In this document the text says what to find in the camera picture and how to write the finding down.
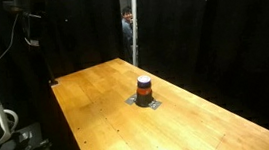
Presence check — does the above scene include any person in background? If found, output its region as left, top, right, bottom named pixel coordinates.
left=121, top=6, right=133, bottom=56

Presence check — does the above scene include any dark upside-down cup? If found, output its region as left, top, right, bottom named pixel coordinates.
left=135, top=75, right=153, bottom=107

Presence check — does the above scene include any black curtain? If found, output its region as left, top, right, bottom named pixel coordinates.
left=137, top=0, right=269, bottom=129

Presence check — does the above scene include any grey tape under cup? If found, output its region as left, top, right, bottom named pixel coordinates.
left=125, top=94, right=162, bottom=110

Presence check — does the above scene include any white vertical pole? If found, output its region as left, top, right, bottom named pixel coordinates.
left=131, top=0, right=138, bottom=67

